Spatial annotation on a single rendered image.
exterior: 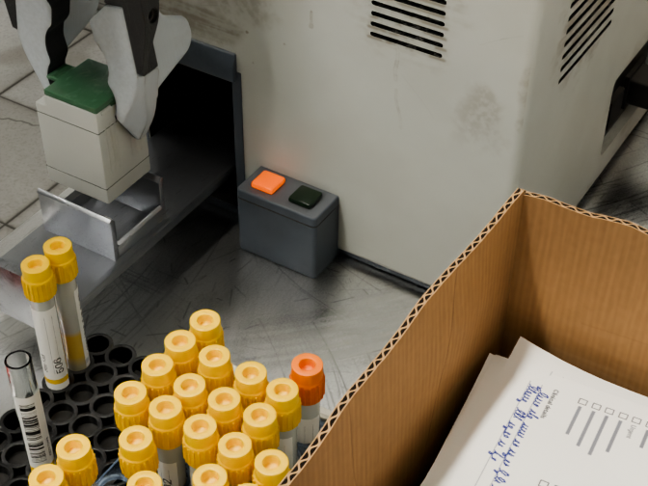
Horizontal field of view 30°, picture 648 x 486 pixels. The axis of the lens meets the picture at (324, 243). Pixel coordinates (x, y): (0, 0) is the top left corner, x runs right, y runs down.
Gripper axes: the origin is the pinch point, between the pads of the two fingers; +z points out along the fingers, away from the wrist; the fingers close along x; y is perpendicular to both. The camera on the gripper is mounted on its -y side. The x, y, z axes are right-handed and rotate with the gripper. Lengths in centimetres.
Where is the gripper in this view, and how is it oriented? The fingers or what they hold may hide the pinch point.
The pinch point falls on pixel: (90, 110)
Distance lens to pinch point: 71.6
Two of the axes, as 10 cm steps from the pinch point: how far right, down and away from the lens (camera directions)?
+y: 5.3, -5.5, 6.5
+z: -0.1, 7.6, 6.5
